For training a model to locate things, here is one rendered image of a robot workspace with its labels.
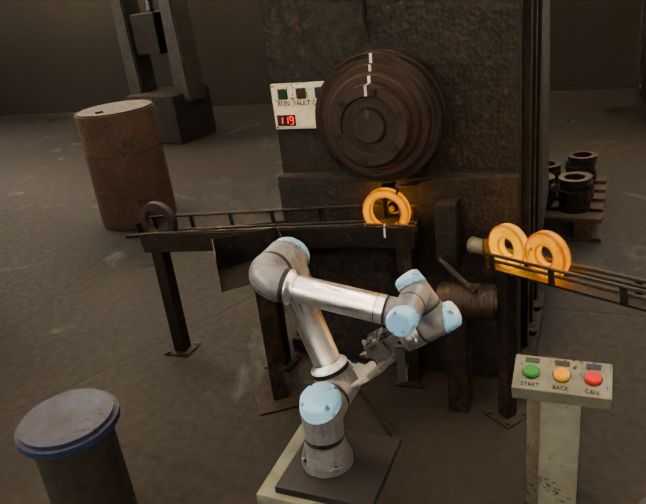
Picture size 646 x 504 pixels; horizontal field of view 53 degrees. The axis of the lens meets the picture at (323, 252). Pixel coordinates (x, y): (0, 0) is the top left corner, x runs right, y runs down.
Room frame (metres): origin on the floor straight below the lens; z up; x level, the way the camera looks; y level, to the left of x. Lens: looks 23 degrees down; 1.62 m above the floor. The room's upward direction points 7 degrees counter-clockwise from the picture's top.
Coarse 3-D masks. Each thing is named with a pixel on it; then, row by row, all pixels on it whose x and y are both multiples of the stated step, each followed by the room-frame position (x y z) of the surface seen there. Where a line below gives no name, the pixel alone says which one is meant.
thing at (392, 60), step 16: (352, 64) 2.33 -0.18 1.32; (400, 64) 2.25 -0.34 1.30; (416, 80) 2.23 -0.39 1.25; (320, 96) 2.38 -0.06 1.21; (432, 96) 2.21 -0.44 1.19; (320, 112) 2.39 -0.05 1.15; (432, 112) 2.21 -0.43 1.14; (320, 128) 2.39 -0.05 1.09; (432, 128) 2.21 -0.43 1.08; (432, 144) 2.21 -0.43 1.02; (336, 160) 2.37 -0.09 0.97; (416, 160) 2.24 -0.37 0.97; (368, 176) 2.32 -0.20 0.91; (384, 176) 2.29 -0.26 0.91; (400, 176) 2.27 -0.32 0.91
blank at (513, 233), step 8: (504, 224) 1.99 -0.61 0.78; (512, 224) 1.97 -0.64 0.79; (496, 232) 2.00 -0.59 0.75; (504, 232) 1.97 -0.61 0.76; (512, 232) 1.94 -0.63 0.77; (520, 232) 1.94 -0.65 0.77; (496, 240) 2.00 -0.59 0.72; (504, 240) 2.01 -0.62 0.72; (512, 240) 1.94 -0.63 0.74; (520, 240) 1.91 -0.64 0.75; (496, 248) 2.00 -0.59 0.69; (504, 248) 2.00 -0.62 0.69; (520, 248) 1.91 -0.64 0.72; (512, 256) 1.94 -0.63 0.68; (520, 256) 1.91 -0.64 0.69; (520, 264) 1.91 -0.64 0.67
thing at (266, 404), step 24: (216, 240) 2.36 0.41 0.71; (240, 240) 2.38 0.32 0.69; (264, 240) 2.39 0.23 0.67; (216, 264) 2.21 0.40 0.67; (240, 264) 2.37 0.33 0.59; (264, 312) 2.25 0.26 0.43; (264, 336) 2.25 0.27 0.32; (288, 384) 2.35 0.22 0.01; (264, 408) 2.21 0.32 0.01; (288, 408) 2.19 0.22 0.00
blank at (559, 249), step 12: (528, 240) 1.88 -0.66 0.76; (540, 240) 1.84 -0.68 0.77; (552, 240) 1.80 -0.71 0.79; (528, 252) 1.88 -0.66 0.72; (540, 252) 1.87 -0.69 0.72; (552, 252) 1.80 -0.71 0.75; (564, 252) 1.77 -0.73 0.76; (540, 264) 1.84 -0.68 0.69; (552, 264) 1.80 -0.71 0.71; (564, 264) 1.77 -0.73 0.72; (540, 276) 1.84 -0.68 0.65
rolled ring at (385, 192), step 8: (376, 192) 2.33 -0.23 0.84; (384, 192) 2.32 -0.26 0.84; (392, 192) 2.30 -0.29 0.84; (368, 200) 2.35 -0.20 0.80; (400, 200) 2.29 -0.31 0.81; (368, 208) 2.35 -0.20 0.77; (400, 208) 2.29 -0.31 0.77; (408, 208) 2.29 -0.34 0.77; (368, 216) 2.35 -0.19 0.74; (400, 216) 2.30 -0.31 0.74; (408, 216) 2.28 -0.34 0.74
